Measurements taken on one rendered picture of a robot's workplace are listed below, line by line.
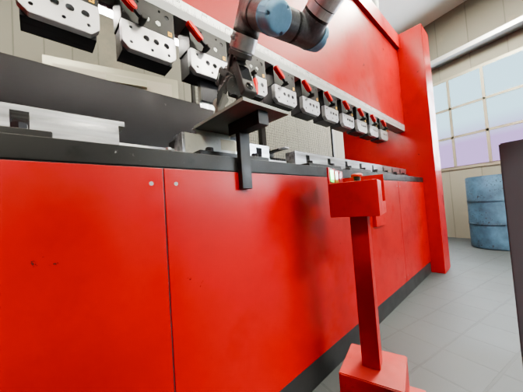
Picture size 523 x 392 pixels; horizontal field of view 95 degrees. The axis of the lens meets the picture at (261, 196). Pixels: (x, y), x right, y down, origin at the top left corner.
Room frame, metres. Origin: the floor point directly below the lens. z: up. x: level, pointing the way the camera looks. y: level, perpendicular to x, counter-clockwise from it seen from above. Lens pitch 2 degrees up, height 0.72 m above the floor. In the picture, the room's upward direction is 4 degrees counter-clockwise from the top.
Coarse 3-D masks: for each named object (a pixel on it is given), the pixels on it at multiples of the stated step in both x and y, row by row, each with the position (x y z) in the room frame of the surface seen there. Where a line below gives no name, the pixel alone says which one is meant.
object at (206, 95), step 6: (198, 84) 0.83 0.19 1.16; (204, 84) 0.83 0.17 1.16; (210, 84) 0.85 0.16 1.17; (198, 90) 0.83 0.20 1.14; (204, 90) 0.83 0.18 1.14; (210, 90) 0.85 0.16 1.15; (216, 90) 0.87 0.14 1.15; (198, 96) 0.83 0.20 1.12; (204, 96) 0.83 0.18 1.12; (210, 96) 0.85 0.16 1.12; (216, 96) 0.87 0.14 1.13; (204, 102) 0.84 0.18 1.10; (210, 102) 0.85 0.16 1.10; (210, 108) 0.86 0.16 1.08
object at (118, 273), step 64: (0, 192) 0.40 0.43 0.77; (64, 192) 0.45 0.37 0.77; (128, 192) 0.53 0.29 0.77; (192, 192) 0.63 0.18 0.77; (256, 192) 0.79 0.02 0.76; (320, 192) 1.05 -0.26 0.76; (384, 192) 1.56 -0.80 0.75; (0, 256) 0.40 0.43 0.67; (64, 256) 0.45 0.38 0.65; (128, 256) 0.53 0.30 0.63; (192, 256) 0.63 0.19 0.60; (256, 256) 0.78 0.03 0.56; (320, 256) 1.02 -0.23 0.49; (384, 256) 1.50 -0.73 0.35; (0, 320) 0.39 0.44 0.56; (64, 320) 0.45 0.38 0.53; (128, 320) 0.52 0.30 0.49; (192, 320) 0.62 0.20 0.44; (256, 320) 0.76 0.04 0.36; (320, 320) 1.00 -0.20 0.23; (0, 384) 0.39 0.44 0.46; (64, 384) 0.45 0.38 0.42; (128, 384) 0.52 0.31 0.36; (192, 384) 0.61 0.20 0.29; (256, 384) 0.75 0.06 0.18
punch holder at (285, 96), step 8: (272, 72) 1.04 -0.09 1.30; (288, 72) 1.11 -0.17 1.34; (272, 80) 1.04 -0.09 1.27; (280, 80) 1.07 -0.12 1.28; (272, 88) 1.05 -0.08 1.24; (280, 88) 1.06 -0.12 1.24; (288, 88) 1.10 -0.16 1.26; (272, 96) 1.05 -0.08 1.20; (280, 96) 1.06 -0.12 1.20; (288, 96) 1.11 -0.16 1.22; (296, 96) 1.14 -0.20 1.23; (272, 104) 1.08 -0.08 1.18; (280, 104) 1.08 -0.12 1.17; (288, 104) 1.09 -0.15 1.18; (296, 104) 1.13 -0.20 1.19
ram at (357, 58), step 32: (160, 0) 0.71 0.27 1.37; (192, 0) 0.78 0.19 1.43; (224, 0) 0.87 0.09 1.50; (288, 0) 1.14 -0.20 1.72; (352, 0) 1.65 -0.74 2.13; (352, 32) 1.62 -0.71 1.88; (320, 64) 1.31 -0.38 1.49; (352, 64) 1.59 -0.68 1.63; (384, 64) 2.04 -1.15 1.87; (384, 96) 1.99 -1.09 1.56
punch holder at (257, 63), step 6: (228, 54) 0.94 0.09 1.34; (246, 60) 0.93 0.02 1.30; (252, 60) 0.96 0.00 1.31; (258, 60) 0.98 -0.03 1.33; (252, 66) 0.96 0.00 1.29; (258, 66) 0.98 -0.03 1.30; (264, 66) 1.00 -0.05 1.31; (258, 72) 0.98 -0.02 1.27; (264, 72) 1.00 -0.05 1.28; (252, 78) 0.95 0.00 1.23; (258, 78) 0.97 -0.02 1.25; (264, 78) 1.00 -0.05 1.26; (258, 84) 0.97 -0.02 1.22; (264, 84) 0.99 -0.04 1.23; (258, 90) 0.97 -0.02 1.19; (264, 90) 0.99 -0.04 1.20; (234, 96) 0.97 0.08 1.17; (258, 96) 0.99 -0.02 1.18; (264, 96) 0.99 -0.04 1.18
